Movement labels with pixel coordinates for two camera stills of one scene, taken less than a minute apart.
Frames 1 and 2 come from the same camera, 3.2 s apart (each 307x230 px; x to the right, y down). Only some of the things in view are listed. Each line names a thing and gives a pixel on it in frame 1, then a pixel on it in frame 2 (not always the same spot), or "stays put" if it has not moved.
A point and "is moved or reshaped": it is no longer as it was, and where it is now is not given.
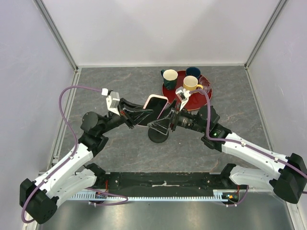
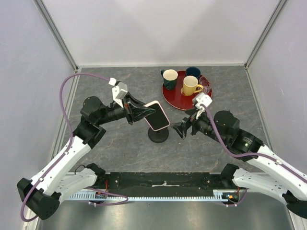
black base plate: (165, 181) stays put
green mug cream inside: (170, 76) stays put
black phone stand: (157, 136) stays put
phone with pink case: (157, 103) is moved or reshaped
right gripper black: (162, 125) → (181, 128)
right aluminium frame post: (279, 6) stays put
